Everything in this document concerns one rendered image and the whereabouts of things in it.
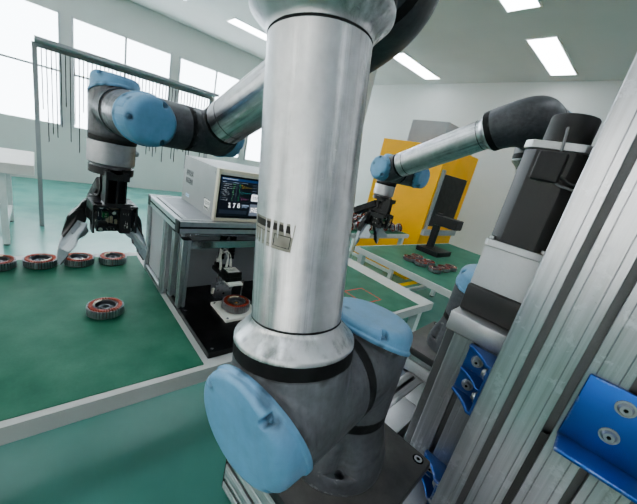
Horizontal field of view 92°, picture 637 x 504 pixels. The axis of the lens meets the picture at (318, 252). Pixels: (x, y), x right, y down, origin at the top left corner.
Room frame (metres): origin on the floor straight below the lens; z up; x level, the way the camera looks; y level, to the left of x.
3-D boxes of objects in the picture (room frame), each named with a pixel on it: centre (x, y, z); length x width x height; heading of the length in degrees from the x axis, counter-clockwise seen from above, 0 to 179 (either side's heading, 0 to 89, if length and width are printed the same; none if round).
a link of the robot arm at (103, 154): (0.57, 0.41, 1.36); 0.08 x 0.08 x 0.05
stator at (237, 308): (1.13, 0.28, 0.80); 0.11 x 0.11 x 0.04
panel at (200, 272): (1.40, 0.37, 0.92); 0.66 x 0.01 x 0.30; 134
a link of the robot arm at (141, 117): (0.52, 0.31, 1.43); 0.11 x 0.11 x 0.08; 54
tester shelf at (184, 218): (1.45, 0.42, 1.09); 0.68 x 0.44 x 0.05; 134
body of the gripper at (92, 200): (0.56, 0.40, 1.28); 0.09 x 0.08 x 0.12; 48
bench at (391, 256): (3.02, -1.37, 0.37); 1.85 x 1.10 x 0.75; 134
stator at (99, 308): (0.95, 0.70, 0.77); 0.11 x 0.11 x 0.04
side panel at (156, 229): (1.28, 0.71, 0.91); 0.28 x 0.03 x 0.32; 44
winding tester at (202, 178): (1.46, 0.41, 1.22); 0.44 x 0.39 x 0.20; 134
